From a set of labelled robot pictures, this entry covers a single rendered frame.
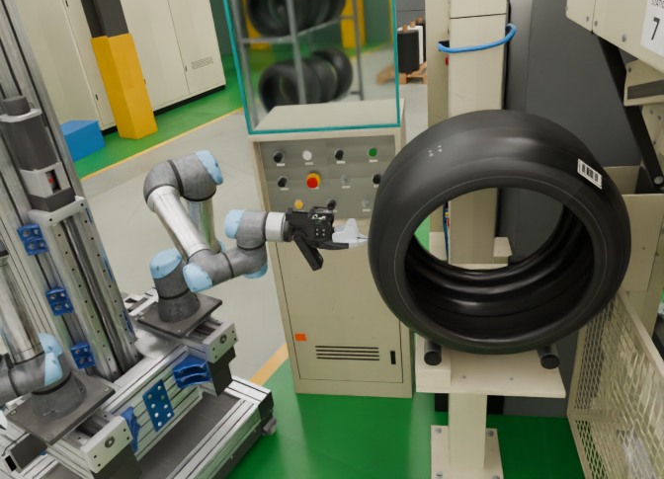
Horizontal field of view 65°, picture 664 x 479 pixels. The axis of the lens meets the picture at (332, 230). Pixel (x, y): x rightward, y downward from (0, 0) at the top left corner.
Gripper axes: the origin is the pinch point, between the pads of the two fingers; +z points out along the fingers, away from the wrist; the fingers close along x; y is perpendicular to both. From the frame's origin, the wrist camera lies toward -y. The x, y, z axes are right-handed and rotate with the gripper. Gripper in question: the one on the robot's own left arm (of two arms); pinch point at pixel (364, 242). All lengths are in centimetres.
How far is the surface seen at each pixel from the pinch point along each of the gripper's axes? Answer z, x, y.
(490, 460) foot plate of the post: 51, 31, -112
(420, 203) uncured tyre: 12.4, -12.2, 17.5
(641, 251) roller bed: 73, 19, -7
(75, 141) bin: -367, 405, -136
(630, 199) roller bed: 66, 19, 8
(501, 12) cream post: 28, 26, 51
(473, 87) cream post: 24.1, 25.9, 33.3
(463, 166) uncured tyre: 20.3, -11.5, 26.2
